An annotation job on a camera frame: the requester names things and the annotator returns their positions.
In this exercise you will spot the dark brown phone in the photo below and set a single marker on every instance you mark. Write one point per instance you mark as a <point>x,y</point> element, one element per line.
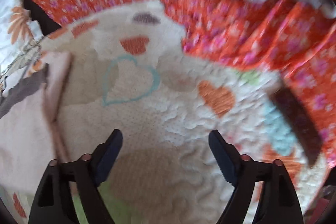
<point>300,122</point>

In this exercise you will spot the white floral pillow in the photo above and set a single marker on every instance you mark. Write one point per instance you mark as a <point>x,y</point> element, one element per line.
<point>19,33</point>

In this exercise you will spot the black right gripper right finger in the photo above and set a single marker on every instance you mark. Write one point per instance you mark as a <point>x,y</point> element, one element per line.
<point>278,202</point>

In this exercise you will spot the heart patchwork quilt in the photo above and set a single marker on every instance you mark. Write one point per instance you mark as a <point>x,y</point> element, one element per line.
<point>128,72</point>

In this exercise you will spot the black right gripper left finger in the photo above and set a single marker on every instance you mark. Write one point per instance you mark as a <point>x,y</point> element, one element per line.
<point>53,199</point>

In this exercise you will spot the pink cloth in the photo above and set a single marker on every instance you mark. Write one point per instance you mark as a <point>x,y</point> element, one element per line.
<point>30,138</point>

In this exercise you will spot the orange floral bedsheet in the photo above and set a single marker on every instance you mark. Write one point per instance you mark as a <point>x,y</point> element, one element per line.
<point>282,35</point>

